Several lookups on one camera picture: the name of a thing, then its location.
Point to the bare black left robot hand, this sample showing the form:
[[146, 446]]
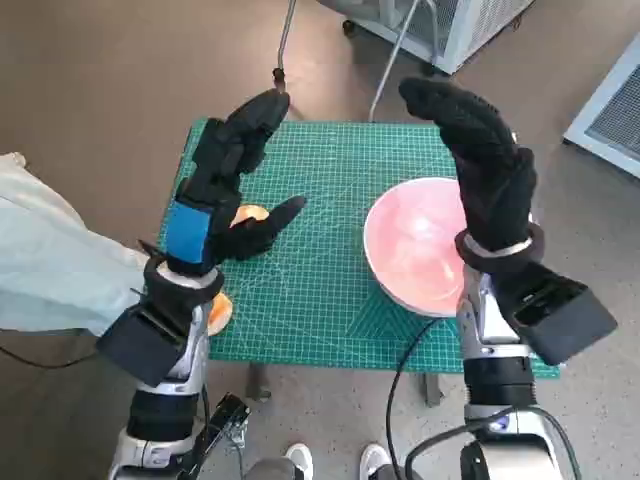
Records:
[[187, 235]]

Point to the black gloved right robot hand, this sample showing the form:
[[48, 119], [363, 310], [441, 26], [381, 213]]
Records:
[[495, 190]]

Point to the round toy bread bun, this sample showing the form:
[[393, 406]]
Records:
[[250, 212]]

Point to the long striped toy bread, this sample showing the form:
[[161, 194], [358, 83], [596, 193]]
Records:
[[220, 315]]

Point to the pink bowl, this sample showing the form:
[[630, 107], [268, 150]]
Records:
[[410, 240]]

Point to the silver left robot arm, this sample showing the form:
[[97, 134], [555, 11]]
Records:
[[190, 355]]

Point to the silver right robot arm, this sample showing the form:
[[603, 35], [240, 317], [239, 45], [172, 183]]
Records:
[[495, 380]]

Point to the white unit with vent grille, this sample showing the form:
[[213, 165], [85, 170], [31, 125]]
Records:
[[600, 115]]

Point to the person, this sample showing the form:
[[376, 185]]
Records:
[[45, 260]]

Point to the green cutting mat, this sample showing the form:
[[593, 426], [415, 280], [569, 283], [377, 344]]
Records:
[[320, 175]]

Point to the white cabinet on castors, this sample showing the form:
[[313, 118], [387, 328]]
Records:
[[475, 30]]

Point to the grey slanted chair leg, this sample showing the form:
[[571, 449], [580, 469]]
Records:
[[392, 55]]

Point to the black metal stand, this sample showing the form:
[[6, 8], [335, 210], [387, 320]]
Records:
[[227, 410]]

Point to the grey chair leg with castor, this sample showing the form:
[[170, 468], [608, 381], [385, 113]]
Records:
[[286, 30]]

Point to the white shoe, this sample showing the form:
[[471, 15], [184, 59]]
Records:
[[375, 460], [300, 460]]

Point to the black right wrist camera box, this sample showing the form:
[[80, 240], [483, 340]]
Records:
[[565, 320]]

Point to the dark table leg bracket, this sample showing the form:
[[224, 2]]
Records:
[[257, 382], [432, 390]]

